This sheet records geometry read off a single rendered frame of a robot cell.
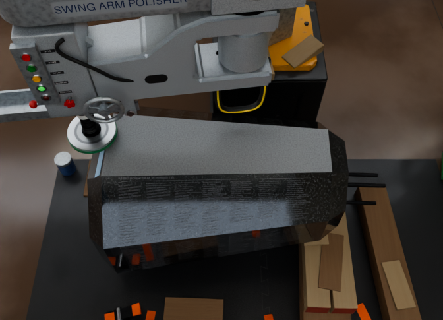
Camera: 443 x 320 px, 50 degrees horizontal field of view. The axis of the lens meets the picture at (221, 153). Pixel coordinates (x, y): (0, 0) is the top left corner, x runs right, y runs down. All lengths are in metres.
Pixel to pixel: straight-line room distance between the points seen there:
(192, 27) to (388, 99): 2.16
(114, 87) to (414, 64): 2.55
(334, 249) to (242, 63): 1.20
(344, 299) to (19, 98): 1.75
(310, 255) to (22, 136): 2.01
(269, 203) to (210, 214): 0.26
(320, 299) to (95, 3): 1.71
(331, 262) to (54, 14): 1.75
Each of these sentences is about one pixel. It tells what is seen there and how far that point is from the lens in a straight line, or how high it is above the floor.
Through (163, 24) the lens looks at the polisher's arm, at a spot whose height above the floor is 1.46.
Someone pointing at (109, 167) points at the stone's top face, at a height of 0.82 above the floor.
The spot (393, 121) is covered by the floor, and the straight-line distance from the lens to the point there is 3.42.
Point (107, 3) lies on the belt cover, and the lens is 1.52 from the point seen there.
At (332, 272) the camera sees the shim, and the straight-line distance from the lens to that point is 2.52.
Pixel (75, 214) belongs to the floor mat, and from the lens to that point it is 2.98.
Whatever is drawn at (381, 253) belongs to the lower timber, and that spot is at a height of 0.13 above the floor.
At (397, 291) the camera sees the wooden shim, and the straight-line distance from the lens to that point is 2.71.
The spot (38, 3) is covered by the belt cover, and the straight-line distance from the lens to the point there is 1.54.
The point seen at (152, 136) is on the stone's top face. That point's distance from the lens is 2.17.
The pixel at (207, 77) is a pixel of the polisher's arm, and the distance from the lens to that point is 1.80.
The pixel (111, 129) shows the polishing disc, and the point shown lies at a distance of 2.15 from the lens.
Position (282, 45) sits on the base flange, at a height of 0.78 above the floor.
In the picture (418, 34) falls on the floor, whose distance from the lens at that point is 4.06.
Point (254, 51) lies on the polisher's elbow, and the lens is 1.73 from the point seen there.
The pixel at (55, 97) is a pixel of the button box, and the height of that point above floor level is 1.26.
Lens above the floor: 2.59
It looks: 58 degrees down
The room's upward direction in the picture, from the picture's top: straight up
